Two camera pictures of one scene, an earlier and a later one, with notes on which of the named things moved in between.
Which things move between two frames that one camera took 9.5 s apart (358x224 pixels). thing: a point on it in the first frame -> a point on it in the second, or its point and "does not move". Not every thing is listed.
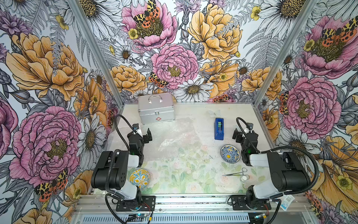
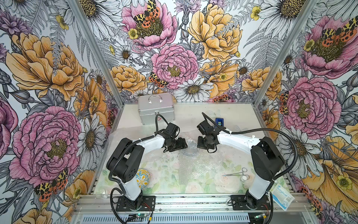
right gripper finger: x=237 y=136 -> x=201 y=143
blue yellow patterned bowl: x=230 y=154 -> x=192 y=150
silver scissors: x=241 y=173 does not move
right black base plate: x=241 y=202 does not move
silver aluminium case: x=156 y=108 does not move
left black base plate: x=145 y=203 does not move
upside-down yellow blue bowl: x=140 y=178 does not move
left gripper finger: x=149 y=136 -> x=179 y=144
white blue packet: x=286 y=201 does not move
